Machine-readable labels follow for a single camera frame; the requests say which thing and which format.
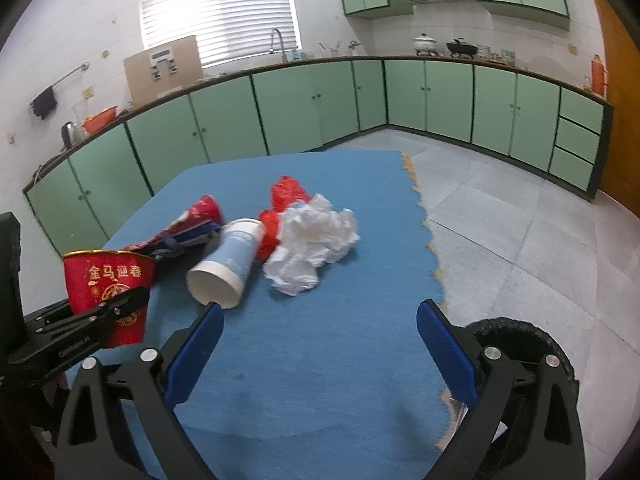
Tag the red thermos flask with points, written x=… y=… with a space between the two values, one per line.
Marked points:
x=598 y=75

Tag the small glass jar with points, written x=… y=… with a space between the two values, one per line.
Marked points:
x=587 y=84

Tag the red paper cup gold rim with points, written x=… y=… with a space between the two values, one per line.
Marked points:
x=100 y=280

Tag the beige scalloped under cloth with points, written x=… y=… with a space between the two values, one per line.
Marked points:
x=410 y=167

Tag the dark hanging towel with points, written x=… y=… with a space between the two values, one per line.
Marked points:
x=44 y=102

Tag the orange plastic basin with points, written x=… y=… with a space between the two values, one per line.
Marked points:
x=100 y=121

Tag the stack of bowls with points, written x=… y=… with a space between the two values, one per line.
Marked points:
x=483 y=52

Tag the white crumpled paper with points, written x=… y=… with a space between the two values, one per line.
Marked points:
x=315 y=240

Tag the black bin with black liner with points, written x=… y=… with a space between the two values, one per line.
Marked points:
x=525 y=332

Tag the green lower kitchen cabinets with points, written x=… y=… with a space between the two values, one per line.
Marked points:
x=450 y=100

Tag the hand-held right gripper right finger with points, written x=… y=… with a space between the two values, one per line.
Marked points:
x=447 y=355

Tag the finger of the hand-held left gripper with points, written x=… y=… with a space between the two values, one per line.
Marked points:
x=125 y=302

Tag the utensil holder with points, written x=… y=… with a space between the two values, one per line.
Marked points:
x=330 y=52

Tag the white window blind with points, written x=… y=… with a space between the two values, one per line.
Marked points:
x=215 y=10

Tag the steel kitchen faucet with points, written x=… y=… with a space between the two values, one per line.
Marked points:
x=275 y=45

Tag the white lidded pot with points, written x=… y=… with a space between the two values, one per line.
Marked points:
x=425 y=44

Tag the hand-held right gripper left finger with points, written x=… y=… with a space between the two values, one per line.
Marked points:
x=195 y=355

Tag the black wok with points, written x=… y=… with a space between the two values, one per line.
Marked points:
x=460 y=49

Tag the brown cardboard box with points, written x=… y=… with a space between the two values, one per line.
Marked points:
x=140 y=82

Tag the red plastic bag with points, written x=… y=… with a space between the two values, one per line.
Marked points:
x=285 y=192

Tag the steel towel bar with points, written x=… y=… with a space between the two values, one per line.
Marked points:
x=65 y=76

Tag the wall socket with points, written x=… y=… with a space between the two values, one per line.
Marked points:
x=87 y=93

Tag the white and blue paper cup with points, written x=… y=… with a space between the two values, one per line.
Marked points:
x=235 y=255

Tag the steel electric kettle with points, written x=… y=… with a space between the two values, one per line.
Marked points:
x=71 y=135

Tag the blue scalloped tablecloth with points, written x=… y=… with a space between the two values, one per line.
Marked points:
x=325 y=350

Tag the crushed red paper cup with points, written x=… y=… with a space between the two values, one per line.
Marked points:
x=202 y=212

